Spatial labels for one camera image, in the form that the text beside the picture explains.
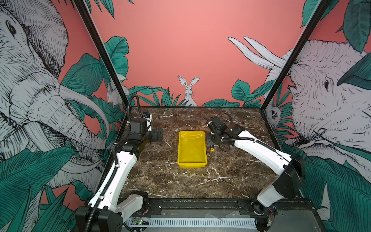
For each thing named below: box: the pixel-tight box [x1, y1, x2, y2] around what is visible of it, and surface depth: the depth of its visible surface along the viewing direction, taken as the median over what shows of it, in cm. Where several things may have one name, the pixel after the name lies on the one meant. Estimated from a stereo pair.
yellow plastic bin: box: [177, 130, 208, 169], surface depth 94 cm
